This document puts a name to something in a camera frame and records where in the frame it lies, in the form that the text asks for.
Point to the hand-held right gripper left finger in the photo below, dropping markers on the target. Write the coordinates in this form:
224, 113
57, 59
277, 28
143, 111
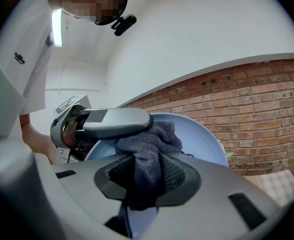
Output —
87, 189

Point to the beige checked tablecloth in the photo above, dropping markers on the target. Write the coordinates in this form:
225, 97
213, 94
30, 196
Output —
274, 186

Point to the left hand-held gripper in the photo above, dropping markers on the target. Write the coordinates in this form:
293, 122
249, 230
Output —
62, 134

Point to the white flower bouquet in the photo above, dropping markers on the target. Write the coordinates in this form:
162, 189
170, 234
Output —
227, 154

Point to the big light blue plate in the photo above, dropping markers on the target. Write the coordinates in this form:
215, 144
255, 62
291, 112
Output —
199, 139

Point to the person's white shirt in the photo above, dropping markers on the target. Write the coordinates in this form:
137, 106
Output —
12, 79

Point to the black head camera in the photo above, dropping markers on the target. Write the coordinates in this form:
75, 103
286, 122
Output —
125, 25

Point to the dark blue cloth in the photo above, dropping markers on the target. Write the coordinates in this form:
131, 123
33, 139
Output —
146, 144

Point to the person's left forearm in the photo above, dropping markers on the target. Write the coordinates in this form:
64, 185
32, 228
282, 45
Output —
34, 139

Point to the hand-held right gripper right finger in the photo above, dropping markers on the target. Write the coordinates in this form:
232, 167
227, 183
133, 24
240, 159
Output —
211, 209

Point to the long ceiling light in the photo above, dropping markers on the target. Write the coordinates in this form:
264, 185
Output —
57, 29

